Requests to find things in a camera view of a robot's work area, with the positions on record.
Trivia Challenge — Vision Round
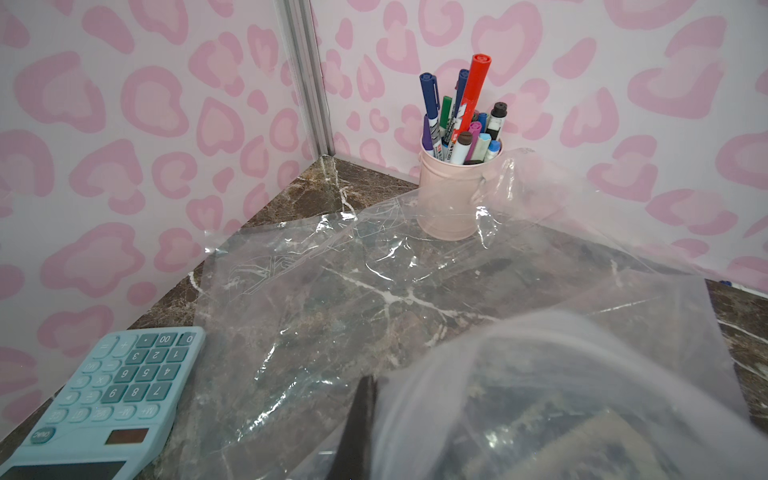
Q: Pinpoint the black cap marker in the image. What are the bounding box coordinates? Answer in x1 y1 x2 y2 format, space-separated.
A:
485 101 508 140

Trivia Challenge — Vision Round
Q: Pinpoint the light blue calculator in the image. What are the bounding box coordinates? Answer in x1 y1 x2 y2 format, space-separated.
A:
1 326 206 479

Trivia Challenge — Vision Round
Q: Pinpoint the navy plaid blanket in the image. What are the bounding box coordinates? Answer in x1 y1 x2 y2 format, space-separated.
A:
434 391 683 479

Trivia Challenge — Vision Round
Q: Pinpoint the clear plastic vacuum bag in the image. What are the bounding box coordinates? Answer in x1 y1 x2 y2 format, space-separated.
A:
153 150 767 479

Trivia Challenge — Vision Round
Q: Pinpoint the red marker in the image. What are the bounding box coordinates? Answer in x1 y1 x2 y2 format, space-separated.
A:
451 53 492 144

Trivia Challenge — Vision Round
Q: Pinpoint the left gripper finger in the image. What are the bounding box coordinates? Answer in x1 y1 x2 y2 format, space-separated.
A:
326 376 377 480

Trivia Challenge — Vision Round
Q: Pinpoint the pink pen cup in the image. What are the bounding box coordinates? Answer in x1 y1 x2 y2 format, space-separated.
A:
416 150 504 241

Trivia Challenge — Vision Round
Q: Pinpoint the blue marker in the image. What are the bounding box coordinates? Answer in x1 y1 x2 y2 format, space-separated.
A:
419 72 443 160

